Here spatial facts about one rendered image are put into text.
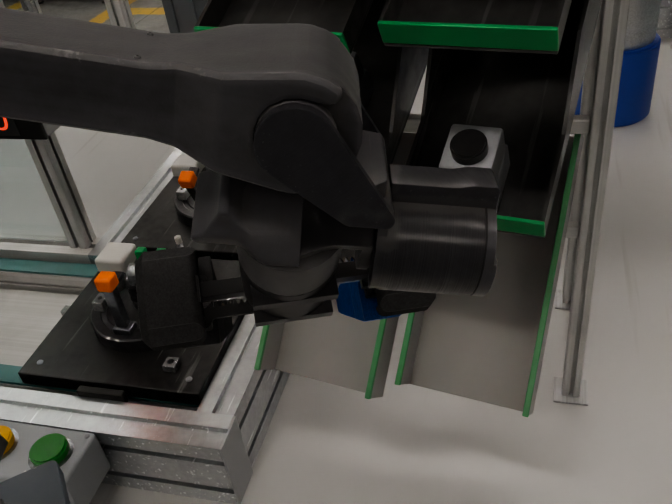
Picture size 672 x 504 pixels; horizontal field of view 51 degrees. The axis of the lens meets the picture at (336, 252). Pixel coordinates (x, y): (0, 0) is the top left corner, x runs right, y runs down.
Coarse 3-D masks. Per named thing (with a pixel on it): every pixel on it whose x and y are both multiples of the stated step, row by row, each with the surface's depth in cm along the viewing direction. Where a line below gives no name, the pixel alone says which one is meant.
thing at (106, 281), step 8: (104, 272) 82; (112, 272) 82; (120, 272) 84; (96, 280) 81; (104, 280) 81; (112, 280) 81; (120, 280) 83; (104, 288) 81; (112, 288) 81; (104, 296) 83; (112, 296) 82; (120, 296) 84; (112, 304) 83; (120, 304) 84; (112, 312) 84; (120, 312) 84; (120, 320) 85; (128, 320) 85
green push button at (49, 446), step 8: (40, 440) 77; (48, 440) 76; (56, 440) 76; (64, 440) 76; (32, 448) 76; (40, 448) 76; (48, 448) 76; (56, 448) 75; (64, 448) 76; (32, 456) 75; (40, 456) 75; (48, 456) 75; (56, 456) 75; (64, 456) 75; (40, 464) 74
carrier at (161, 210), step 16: (176, 160) 120; (192, 160) 119; (176, 176) 120; (160, 192) 116; (176, 192) 109; (160, 208) 112; (176, 208) 108; (192, 208) 107; (144, 224) 109; (160, 224) 108; (176, 224) 108; (128, 240) 106; (144, 240) 105; (160, 240) 105; (192, 240) 104; (224, 256) 101
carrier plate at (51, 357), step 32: (96, 288) 97; (64, 320) 93; (64, 352) 88; (96, 352) 87; (160, 352) 86; (192, 352) 85; (224, 352) 86; (32, 384) 87; (64, 384) 85; (96, 384) 83; (128, 384) 82; (160, 384) 81; (192, 384) 81
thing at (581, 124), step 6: (414, 114) 70; (420, 114) 70; (408, 120) 70; (414, 120) 69; (420, 120) 69; (576, 120) 65; (582, 120) 65; (588, 120) 65; (408, 126) 70; (414, 126) 70; (576, 126) 66; (582, 126) 66; (588, 126) 65; (570, 132) 66; (576, 132) 66; (582, 132) 66; (588, 132) 66
